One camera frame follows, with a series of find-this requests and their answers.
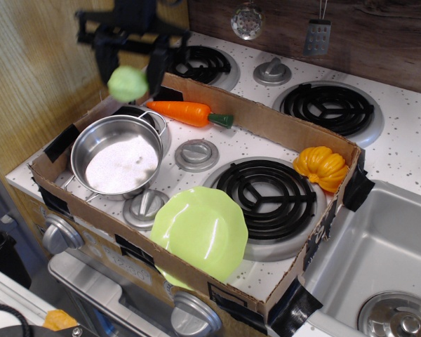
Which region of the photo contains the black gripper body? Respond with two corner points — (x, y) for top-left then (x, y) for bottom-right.
(75, 1), (190, 55)

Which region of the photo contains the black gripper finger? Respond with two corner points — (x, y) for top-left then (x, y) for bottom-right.
(146, 34), (182, 97)
(93, 33), (121, 83)

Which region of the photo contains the green toy broccoli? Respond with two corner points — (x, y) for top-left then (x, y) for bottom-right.
(107, 65), (149, 103)

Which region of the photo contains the stainless steel pan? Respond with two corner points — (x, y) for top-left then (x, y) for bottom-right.
(64, 110), (168, 201)

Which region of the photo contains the back left black burner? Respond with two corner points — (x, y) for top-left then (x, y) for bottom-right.
(167, 46), (241, 91)

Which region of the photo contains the black burner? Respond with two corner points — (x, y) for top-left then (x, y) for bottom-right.
(167, 46), (241, 91)
(272, 81), (385, 148)
(203, 157), (327, 262)

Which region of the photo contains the orange toy carrot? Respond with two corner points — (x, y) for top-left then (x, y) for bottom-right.
(146, 101), (234, 128)

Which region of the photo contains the hanging round metal strainer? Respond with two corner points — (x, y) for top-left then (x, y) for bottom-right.
(231, 1), (265, 41)

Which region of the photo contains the centre silver stove knob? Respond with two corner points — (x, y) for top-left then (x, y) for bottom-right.
(175, 139), (220, 173)

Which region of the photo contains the silver stove knob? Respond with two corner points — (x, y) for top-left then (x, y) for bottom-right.
(175, 139), (220, 173)
(253, 57), (292, 86)
(122, 189), (169, 231)

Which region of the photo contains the back silver stove knob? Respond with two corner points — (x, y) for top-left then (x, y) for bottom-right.
(253, 57), (292, 86)

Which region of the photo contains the hanging grey slotted spatula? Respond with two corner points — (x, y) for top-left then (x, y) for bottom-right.
(302, 1), (332, 56)

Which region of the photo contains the front silver stove knob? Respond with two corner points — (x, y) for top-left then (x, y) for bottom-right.
(122, 189), (169, 231)

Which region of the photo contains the light green plastic plate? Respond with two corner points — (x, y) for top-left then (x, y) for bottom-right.
(149, 186), (248, 282)

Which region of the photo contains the left oven front knob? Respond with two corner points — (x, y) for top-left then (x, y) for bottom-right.
(42, 214), (84, 255)

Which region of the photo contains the oven knob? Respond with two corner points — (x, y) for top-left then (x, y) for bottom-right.
(171, 291), (222, 337)
(42, 214), (84, 255)

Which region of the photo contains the orange toy pumpkin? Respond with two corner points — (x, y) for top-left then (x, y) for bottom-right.
(293, 146), (349, 193)

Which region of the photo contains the front right black burner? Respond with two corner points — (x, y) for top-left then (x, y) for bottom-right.
(203, 157), (327, 262)

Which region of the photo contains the back right black burner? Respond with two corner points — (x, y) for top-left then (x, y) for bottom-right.
(272, 81), (385, 148)

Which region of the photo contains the right oven front knob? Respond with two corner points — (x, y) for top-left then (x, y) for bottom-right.
(171, 291), (222, 337)

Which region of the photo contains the yellow cloth piece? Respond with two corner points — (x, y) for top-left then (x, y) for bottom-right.
(42, 309), (78, 331)

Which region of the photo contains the stainless steel sink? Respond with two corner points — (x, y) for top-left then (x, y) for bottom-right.
(299, 181), (421, 336)

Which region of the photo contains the sink drain strainer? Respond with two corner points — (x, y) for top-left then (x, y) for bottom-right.
(356, 291), (421, 336)

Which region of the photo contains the silver oven door handle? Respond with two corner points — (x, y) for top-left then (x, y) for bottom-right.
(48, 253), (172, 336)

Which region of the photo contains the black cable bottom left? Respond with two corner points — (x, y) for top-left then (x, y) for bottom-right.
(0, 303), (32, 337)

